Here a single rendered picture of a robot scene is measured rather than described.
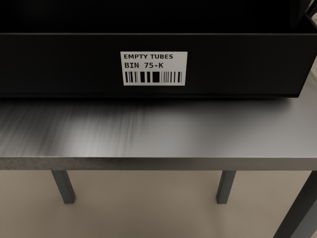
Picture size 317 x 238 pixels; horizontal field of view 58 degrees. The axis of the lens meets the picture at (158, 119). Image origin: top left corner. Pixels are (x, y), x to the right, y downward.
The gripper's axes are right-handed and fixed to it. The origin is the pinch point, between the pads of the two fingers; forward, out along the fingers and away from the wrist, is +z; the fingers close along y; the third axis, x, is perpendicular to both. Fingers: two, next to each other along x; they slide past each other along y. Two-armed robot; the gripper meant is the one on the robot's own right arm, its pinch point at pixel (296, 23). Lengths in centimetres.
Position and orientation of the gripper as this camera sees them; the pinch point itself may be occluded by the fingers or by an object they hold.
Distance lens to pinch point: 54.3
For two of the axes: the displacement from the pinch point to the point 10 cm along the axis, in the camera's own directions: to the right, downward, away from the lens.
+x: 0.0, 6.9, -7.2
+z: 0.1, 7.2, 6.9
